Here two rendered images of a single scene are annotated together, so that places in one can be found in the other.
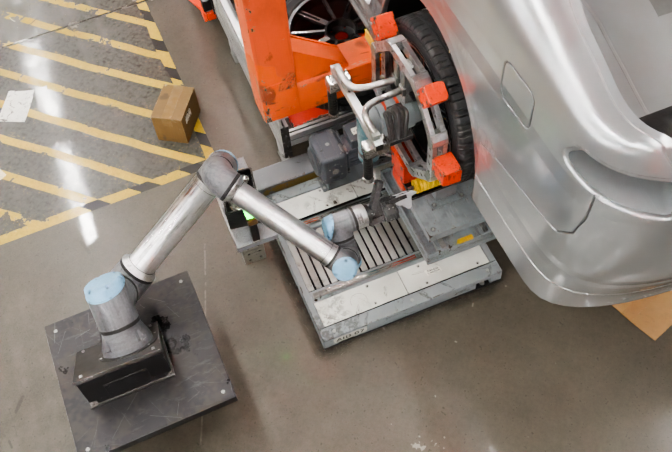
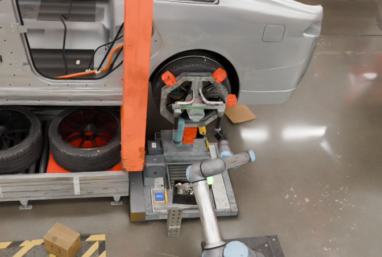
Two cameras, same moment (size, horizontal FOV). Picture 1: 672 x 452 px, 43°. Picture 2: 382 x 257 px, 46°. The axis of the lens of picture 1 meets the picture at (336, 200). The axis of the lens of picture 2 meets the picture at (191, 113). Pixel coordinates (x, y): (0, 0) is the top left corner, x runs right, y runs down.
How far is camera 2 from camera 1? 320 cm
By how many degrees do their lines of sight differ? 56
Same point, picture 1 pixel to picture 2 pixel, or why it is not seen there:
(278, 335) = (224, 232)
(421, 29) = (190, 63)
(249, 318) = not seen: hidden behind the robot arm
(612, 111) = (310, 7)
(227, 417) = not seen: outside the picture
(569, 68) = (293, 7)
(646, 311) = (244, 115)
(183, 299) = not seen: hidden behind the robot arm
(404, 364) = (249, 190)
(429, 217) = (196, 148)
